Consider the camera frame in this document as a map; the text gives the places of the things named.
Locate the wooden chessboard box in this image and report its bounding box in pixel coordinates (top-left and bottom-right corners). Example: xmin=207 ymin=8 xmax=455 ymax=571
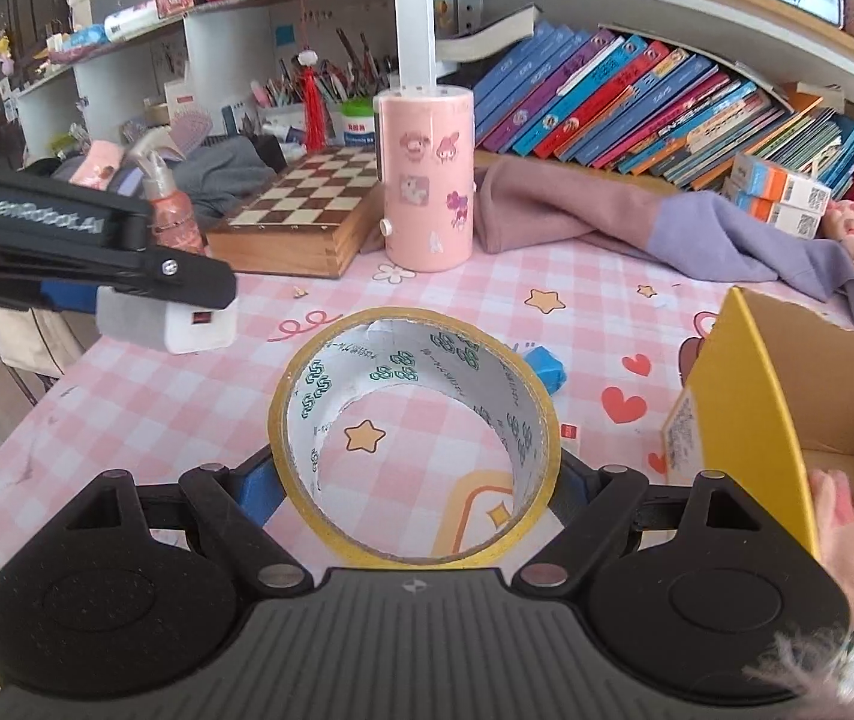
xmin=206 ymin=146 xmax=384 ymax=278

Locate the yellow cardboard box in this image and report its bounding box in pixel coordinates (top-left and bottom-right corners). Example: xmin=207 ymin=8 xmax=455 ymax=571
xmin=659 ymin=286 xmax=854 ymax=563

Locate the yellow packing tape roll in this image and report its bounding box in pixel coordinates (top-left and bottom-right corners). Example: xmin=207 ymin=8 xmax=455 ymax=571
xmin=268 ymin=307 xmax=563 ymax=569

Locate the open thick book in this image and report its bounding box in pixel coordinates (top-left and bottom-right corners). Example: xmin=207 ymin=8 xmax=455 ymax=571
xmin=434 ymin=4 xmax=540 ymax=61

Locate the cluster of pens and brushes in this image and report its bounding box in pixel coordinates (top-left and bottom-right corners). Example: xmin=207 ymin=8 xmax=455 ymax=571
xmin=251 ymin=26 xmax=398 ymax=147

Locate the row of colourful books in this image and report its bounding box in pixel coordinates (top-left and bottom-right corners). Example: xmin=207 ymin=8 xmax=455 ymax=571
xmin=472 ymin=22 xmax=854 ymax=192

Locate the mauve and lavender garment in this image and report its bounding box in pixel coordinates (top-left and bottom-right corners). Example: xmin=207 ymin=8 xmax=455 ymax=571
xmin=472 ymin=165 xmax=854 ymax=331

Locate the pink checked printed tablecloth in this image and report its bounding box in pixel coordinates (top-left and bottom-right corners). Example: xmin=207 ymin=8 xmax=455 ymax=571
xmin=0 ymin=225 xmax=854 ymax=601

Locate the orange and white carton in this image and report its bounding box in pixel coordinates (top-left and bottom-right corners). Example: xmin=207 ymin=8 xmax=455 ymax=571
xmin=730 ymin=154 xmax=833 ymax=203
xmin=723 ymin=191 xmax=825 ymax=237

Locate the pink spray bottle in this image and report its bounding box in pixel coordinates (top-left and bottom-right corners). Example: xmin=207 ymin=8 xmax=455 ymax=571
xmin=127 ymin=127 xmax=207 ymax=256

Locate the small blue stapler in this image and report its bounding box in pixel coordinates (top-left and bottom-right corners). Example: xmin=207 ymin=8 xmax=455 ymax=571
xmin=521 ymin=345 xmax=567 ymax=395

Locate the pink sticker-covered cylinder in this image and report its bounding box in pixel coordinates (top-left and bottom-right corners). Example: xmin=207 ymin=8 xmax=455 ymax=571
xmin=373 ymin=86 xmax=477 ymax=272

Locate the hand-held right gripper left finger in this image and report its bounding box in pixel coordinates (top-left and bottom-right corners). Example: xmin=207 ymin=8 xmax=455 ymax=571
xmin=11 ymin=450 xmax=313 ymax=601

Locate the white power adapter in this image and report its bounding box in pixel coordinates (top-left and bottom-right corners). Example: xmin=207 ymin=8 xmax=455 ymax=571
xmin=95 ymin=289 xmax=238 ymax=355

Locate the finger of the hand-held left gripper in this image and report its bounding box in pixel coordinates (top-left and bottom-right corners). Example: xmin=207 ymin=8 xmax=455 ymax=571
xmin=95 ymin=246 xmax=238 ymax=310
xmin=0 ymin=280 xmax=100 ymax=316

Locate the grey clothing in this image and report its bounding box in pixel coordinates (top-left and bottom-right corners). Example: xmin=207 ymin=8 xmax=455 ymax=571
xmin=22 ymin=135 xmax=293 ymax=222

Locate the red tassel ornament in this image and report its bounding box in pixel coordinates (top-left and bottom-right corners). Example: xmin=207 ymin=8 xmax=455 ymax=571
xmin=296 ymin=0 xmax=327 ymax=155

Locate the pink pig plush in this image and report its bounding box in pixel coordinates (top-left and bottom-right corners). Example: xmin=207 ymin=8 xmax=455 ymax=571
xmin=824 ymin=195 xmax=854 ymax=256

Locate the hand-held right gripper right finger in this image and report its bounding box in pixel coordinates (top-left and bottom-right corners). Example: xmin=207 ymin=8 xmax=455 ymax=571
xmin=513 ymin=452 xmax=819 ymax=599

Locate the cream jacket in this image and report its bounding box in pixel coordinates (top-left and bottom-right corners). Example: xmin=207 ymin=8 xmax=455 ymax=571
xmin=0 ymin=307 xmax=91 ymax=380

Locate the white desk bookshelf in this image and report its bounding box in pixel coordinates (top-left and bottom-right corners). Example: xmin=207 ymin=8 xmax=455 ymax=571
xmin=14 ymin=0 xmax=854 ymax=158

